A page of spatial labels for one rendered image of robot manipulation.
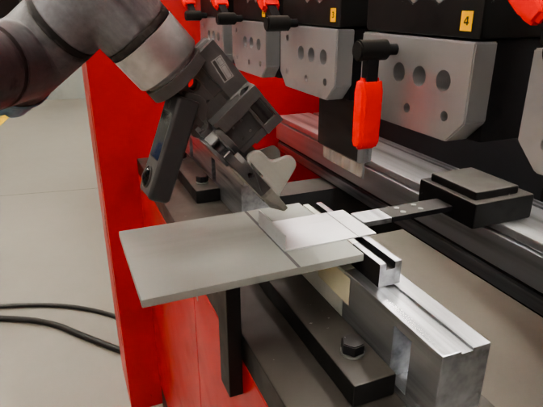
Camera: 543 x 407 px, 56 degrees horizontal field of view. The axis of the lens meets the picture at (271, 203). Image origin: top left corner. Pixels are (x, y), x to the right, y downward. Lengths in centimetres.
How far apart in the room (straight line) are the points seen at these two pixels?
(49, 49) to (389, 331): 44
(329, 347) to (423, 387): 12
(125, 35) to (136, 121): 94
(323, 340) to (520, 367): 164
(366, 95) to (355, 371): 30
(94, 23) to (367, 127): 26
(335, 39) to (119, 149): 97
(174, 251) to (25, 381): 156
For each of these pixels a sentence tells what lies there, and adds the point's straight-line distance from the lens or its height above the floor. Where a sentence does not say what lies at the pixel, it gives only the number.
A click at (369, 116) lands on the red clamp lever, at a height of 118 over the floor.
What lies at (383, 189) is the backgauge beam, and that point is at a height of 94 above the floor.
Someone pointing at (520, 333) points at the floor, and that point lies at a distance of 241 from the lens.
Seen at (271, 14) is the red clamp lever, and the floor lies 127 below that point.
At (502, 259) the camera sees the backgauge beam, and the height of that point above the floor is 94.
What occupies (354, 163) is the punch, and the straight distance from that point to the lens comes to 64.
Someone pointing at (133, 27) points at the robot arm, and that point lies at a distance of 50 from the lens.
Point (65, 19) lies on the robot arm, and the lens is 51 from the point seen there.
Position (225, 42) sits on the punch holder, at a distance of 94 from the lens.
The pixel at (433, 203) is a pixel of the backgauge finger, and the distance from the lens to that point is 78.
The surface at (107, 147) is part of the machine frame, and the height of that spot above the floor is 91.
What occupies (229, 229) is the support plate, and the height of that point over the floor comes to 100.
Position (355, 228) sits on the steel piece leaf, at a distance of 68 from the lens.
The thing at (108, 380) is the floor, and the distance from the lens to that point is 204.
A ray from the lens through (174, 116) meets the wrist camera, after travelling 53.
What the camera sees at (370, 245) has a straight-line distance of 65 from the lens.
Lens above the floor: 128
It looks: 22 degrees down
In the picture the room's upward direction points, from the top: straight up
